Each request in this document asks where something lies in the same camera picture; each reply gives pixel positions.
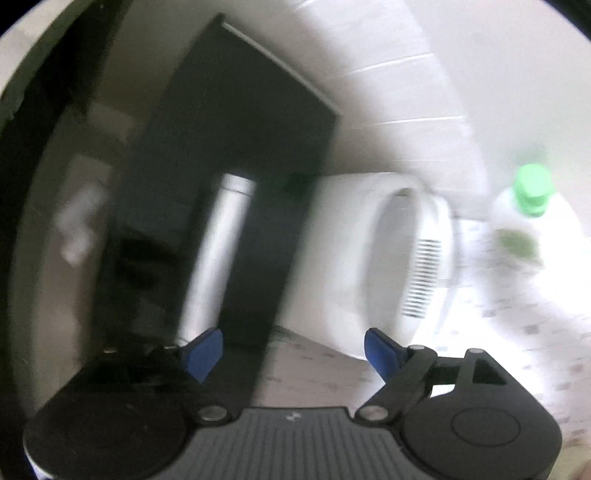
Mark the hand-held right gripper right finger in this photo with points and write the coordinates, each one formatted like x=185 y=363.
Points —
x=381 y=353

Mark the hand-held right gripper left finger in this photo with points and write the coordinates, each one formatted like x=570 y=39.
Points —
x=203 y=351

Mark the silver cylindrical bin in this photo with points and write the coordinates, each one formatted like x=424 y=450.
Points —
x=217 y=258

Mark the dark cabinet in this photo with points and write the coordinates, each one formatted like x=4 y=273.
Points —
x=240 y=184

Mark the white bottle with green cap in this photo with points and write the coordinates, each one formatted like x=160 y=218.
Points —
x=531 y=230

